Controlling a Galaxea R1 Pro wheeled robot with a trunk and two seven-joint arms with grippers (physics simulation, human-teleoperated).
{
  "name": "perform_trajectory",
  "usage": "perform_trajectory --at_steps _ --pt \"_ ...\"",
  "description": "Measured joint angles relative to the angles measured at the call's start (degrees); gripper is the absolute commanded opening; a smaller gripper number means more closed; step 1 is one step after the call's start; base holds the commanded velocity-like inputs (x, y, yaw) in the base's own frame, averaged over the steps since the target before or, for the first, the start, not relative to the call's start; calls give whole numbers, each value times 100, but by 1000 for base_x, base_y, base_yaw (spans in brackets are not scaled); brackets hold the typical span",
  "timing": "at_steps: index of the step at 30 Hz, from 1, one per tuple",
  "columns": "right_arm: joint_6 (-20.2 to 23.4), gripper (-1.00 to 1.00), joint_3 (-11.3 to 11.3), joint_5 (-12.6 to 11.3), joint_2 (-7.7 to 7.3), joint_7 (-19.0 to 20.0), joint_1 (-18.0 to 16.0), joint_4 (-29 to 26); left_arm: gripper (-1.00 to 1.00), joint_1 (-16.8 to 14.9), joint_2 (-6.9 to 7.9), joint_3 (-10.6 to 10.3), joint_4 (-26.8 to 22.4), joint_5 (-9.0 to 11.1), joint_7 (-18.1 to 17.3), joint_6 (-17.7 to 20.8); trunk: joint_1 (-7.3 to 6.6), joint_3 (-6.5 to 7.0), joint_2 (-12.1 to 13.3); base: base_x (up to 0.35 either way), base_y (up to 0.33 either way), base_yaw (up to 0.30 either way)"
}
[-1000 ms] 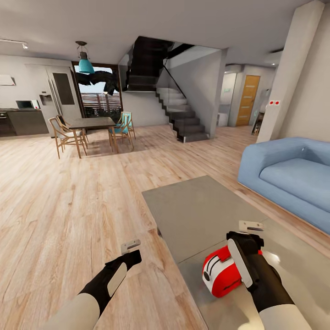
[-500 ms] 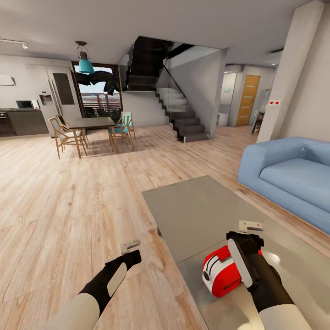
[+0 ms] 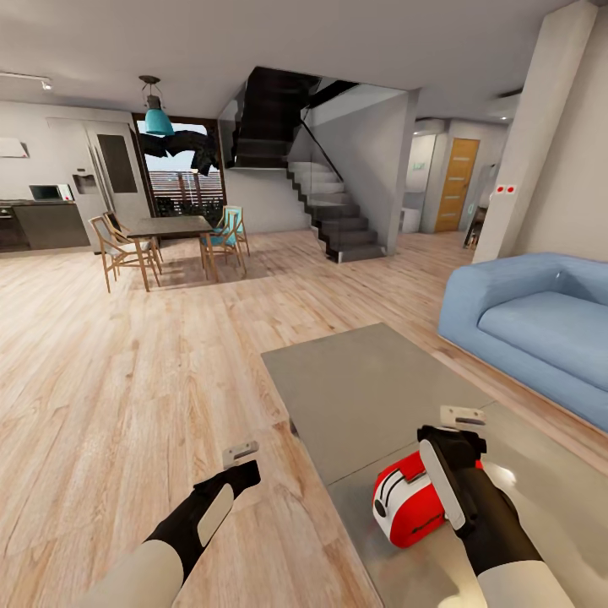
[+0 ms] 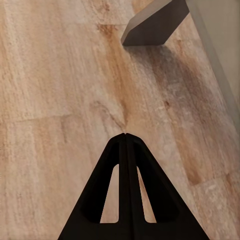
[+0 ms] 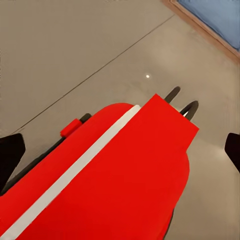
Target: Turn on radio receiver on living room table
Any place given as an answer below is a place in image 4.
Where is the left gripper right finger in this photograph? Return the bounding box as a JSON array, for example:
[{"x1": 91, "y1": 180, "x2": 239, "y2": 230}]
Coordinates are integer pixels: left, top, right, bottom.
[{"x1": 125, "y1": 133, "x2": 210, "y2": 240}]

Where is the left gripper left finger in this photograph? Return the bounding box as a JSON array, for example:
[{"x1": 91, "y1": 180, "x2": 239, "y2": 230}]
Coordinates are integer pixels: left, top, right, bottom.
[{"x1": 57, "y1": 133, "x2": 133, "y2": 240}]

